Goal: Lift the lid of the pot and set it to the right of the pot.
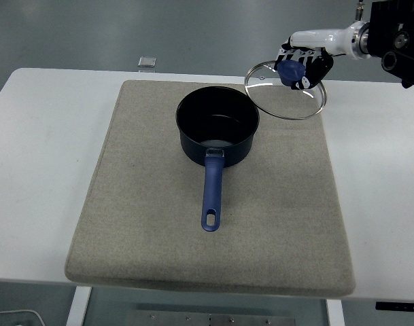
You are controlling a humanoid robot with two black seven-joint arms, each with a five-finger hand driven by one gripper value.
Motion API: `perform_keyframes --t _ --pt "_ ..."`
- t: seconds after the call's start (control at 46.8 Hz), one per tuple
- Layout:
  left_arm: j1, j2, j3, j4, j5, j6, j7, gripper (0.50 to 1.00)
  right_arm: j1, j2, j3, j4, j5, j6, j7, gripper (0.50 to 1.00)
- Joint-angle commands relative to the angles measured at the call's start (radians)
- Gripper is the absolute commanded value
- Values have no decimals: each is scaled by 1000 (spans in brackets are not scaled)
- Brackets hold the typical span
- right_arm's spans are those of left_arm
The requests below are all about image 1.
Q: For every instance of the beige fabric table mat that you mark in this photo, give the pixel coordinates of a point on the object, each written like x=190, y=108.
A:
x=152, y=203

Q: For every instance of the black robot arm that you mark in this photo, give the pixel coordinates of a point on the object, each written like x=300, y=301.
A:
x=397, y=34

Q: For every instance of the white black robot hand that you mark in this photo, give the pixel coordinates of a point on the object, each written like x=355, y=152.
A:
x=322, y=39

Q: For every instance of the glass pot lid blue knob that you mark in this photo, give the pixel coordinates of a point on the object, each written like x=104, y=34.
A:
x=290, y=71

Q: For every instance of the small silver floor plate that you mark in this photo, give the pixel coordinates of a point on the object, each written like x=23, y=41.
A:
x=147, y=62

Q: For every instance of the white rounded object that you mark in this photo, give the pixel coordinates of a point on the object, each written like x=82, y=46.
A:
x=13, y=318

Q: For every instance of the dark blue saucepan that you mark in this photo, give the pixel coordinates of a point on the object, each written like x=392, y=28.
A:
x=213, y=186

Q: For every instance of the black table control panel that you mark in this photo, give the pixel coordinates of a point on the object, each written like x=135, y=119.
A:
x=400, y=306

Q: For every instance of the white table leg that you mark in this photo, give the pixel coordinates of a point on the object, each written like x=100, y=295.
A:
x=335, y=314
x=79, y=305

